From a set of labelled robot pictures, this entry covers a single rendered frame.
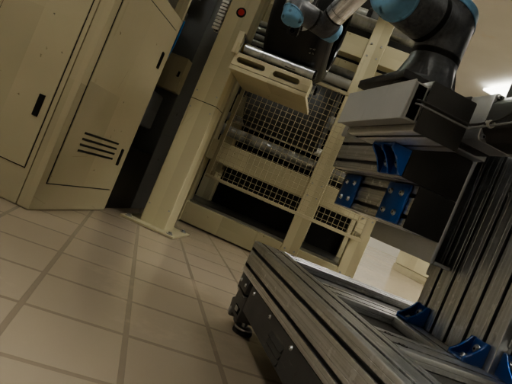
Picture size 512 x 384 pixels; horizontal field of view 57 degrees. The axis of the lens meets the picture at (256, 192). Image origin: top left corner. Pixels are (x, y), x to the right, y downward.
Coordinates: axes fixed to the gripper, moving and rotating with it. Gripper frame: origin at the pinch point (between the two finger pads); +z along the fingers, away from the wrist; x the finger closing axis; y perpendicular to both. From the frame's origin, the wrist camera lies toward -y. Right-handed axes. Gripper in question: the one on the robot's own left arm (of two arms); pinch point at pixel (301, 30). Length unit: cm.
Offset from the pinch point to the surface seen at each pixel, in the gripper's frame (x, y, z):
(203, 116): 31, -41, 29
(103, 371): -13, -113, -99
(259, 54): 15.9, -8.5, 17.4
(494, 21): -151, 324, 446
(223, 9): 41.8, 8.2, 24.0
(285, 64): 3.7, -8.6, 17.4
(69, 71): 58, -58, -35
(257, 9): 26.9, 13.0, 22.6
